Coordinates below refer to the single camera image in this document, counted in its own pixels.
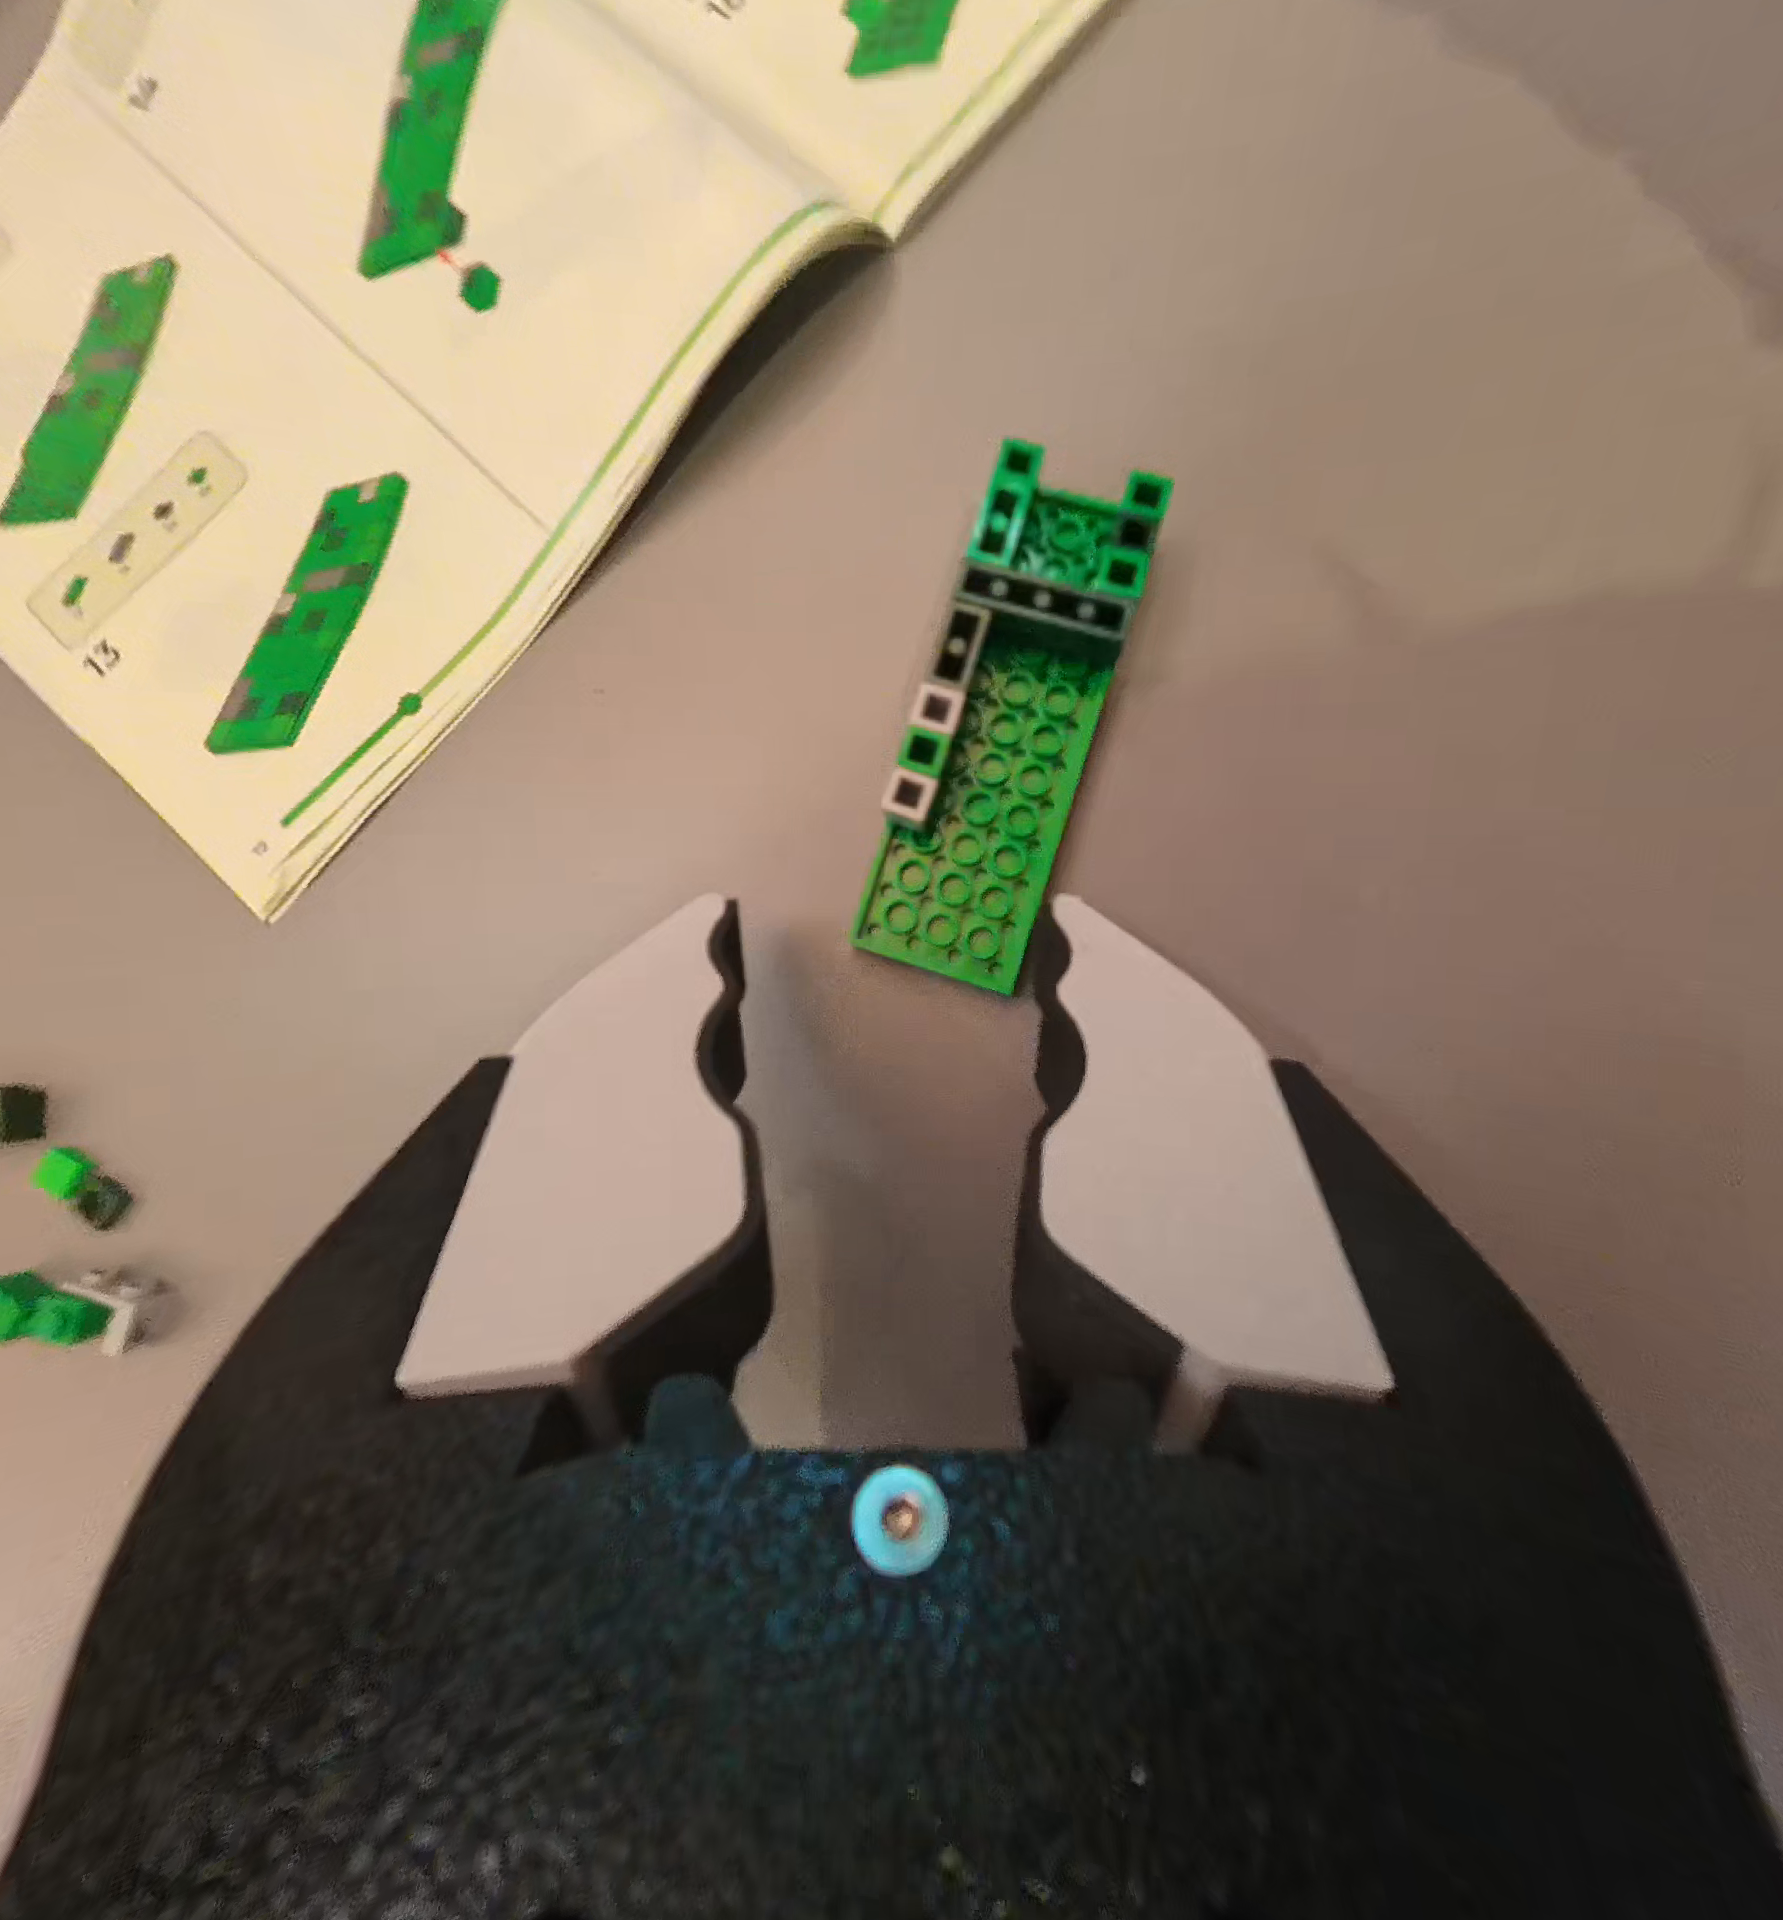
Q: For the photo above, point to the small green brick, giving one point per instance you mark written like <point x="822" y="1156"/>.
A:
<point x="69" y="1173"/>

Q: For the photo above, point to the light grey brick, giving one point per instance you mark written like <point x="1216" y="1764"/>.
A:
<point x="135" y="1302"/>

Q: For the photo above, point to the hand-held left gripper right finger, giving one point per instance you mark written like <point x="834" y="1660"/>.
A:
<point x="1192" y="1185"/>

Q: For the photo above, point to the green double brick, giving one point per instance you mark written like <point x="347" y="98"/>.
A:
<point x="29" y="1309"/>

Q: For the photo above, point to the grey desk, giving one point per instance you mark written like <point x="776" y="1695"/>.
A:
<point x="1432" y="750"/>

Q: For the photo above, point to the green brick plate assembly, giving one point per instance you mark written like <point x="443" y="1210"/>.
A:
<point x="996" y="841"/>

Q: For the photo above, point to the brick instruction booklet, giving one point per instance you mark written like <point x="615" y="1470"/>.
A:
<point x="577" y="181"/>

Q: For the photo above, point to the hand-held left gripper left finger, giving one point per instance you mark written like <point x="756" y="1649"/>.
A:
<point x="593" y="1185"/>

